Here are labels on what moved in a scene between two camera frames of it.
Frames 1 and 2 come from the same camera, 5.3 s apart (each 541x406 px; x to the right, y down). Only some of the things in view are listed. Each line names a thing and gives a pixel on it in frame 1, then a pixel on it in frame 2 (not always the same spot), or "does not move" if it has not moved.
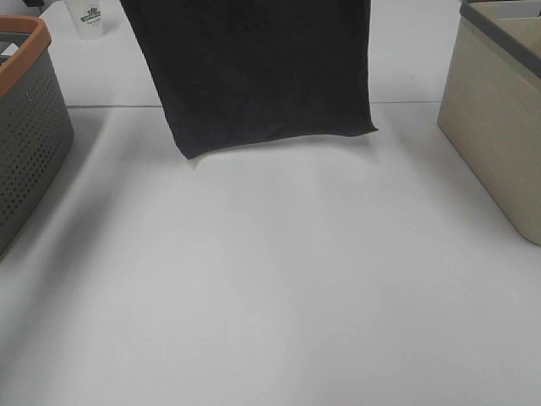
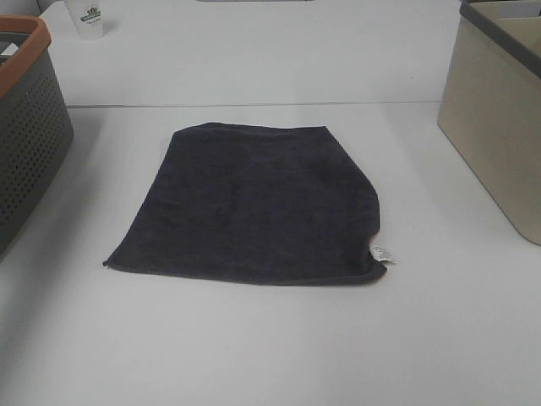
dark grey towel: [241, 69] -> [263, 204]
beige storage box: [489, 107] does not move
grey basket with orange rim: [35, 124] does not move
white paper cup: [87, 15] does not move
